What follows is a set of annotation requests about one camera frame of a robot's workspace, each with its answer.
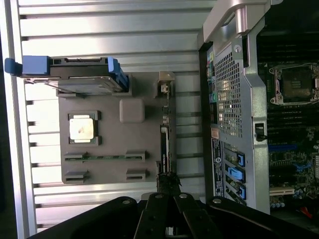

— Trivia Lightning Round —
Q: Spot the grey parts rack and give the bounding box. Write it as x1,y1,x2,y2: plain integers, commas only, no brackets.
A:
56,72,178,185

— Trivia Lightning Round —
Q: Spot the green RAM stick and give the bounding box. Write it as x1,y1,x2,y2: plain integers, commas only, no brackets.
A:
64,154,146,162

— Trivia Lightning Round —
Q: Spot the silver CPU chip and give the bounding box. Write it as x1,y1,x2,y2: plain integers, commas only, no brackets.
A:
68,114,96,144

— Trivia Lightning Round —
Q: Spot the metal CPU socket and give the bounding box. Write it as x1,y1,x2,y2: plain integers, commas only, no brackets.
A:
270,63,319,106

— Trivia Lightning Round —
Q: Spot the white expansion slot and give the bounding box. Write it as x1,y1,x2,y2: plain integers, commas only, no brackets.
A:
269,187,296,197

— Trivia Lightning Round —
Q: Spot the hard disk in blue carrier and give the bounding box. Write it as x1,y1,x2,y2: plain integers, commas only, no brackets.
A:
4,56,131,95

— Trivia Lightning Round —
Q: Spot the green motherboard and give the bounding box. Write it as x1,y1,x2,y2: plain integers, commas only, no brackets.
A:
256,61,319,214

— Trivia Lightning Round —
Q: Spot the open grey PC case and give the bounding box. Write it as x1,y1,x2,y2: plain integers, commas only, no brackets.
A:
197,0,319,217

